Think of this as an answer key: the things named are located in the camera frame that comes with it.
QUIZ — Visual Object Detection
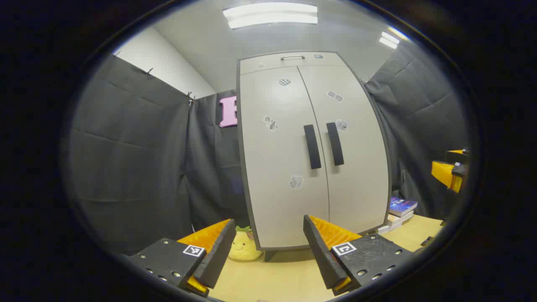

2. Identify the grey shoe cabinet door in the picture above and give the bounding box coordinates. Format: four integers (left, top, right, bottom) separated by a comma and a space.
298, 64, 391, 235
239, 66, 330, 249

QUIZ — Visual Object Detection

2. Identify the long ceiling light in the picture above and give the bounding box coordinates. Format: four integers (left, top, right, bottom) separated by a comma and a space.
222, 2, 318, 30

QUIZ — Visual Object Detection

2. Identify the yellow plush toy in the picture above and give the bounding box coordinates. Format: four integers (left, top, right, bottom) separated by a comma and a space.
229, 226, 263, 261

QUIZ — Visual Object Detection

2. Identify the grey double-door shoe cabinet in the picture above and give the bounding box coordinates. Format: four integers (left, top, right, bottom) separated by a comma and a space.
236, 51, 393, 263

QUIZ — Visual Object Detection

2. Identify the small ceiling light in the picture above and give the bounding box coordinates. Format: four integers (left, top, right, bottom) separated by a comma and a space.
379, 27, 407, 49

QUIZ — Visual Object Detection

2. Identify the black backdrop cloth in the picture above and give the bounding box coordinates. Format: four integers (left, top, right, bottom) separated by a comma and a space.
67, 40, 470, 256

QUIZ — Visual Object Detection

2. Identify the blue book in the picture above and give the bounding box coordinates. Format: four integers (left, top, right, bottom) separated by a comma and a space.
389, 197, 418, 217

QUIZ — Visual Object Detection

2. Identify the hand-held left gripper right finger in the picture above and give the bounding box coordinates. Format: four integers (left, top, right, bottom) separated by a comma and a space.
303, 215, 416, 296

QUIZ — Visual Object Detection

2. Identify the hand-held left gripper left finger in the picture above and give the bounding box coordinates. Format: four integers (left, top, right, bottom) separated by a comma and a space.
128, 218, 237, 297

